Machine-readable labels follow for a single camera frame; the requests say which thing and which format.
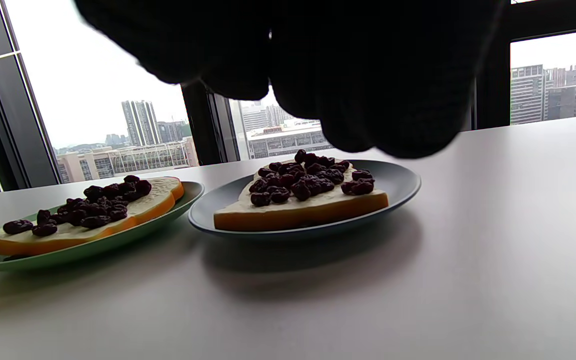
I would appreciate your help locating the white toast slice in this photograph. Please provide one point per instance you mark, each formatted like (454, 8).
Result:
(308, 210)
(148, 205)

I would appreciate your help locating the person's right hand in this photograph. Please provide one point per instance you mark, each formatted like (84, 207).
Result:
(318, 60)

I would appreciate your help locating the blue plate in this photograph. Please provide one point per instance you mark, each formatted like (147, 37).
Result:
(398, 185)

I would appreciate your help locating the dark cranberries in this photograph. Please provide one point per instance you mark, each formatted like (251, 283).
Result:
(308, 180)
(93, 205)

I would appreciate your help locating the green plate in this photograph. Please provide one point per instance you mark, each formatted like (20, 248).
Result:
(118, 240)

